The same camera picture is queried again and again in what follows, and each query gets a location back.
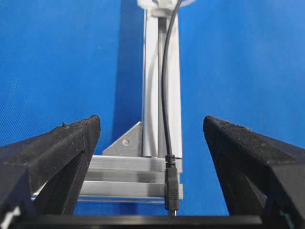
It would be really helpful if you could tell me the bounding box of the white zip tie loop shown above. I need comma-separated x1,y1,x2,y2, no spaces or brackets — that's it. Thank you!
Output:
137,0,197,11

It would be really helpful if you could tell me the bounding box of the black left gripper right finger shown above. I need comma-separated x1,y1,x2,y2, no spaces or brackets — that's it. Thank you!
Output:
203,116,305,229

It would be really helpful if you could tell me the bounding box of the blue table cloth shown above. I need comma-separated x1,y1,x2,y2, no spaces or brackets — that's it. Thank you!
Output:
0,0,305,215

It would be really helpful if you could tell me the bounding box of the aluminium extrusion frame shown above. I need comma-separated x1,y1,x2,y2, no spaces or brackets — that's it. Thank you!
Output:
30,0,185,205

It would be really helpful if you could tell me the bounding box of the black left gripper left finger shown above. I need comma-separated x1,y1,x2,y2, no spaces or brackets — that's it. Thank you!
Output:
0,115,101,215

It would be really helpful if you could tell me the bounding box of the black USB cable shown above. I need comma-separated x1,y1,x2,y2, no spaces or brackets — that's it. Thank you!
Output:
161,0,183,217

